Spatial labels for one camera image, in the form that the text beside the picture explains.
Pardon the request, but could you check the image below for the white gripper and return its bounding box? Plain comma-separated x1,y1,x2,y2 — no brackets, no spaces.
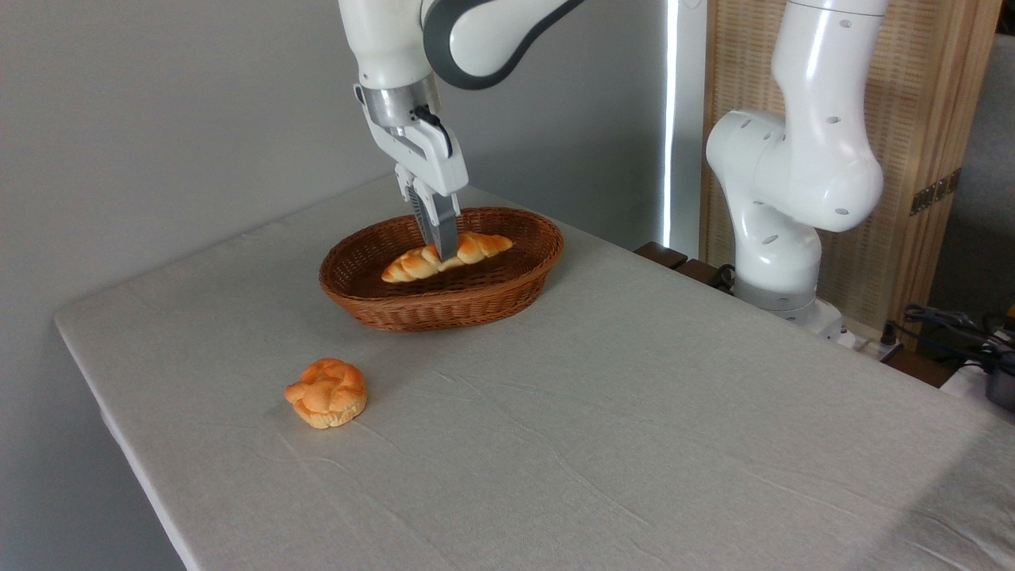
354,84,470,262

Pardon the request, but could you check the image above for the long braided bread loaf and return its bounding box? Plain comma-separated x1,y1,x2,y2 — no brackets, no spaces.
381,232,514,284

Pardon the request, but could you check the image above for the round knotted bread bun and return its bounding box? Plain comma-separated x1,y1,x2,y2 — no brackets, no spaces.
284,358,368,430

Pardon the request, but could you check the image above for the brown wicker oval basket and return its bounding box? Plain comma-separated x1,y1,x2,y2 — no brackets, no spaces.
319,207,565,332

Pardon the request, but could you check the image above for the light grey tablecloth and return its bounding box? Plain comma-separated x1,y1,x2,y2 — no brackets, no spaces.
54,178,1015,571

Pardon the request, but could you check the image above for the white power strip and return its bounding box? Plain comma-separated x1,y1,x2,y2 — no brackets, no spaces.
825,316,905,362

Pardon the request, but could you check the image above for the metal screen hinge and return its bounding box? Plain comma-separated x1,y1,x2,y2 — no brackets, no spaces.
910,169,962,217

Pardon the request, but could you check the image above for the dark grey device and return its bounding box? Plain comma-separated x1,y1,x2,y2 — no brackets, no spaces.
986,353,1015,412

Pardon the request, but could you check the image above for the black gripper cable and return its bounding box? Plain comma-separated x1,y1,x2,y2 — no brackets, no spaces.
411,107,454,158

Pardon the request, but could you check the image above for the white window frame strip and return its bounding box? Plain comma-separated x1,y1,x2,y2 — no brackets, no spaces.
662,0,707,251

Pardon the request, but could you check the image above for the black cable bundle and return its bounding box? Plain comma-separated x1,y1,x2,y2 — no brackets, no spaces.
880,304,1015,374

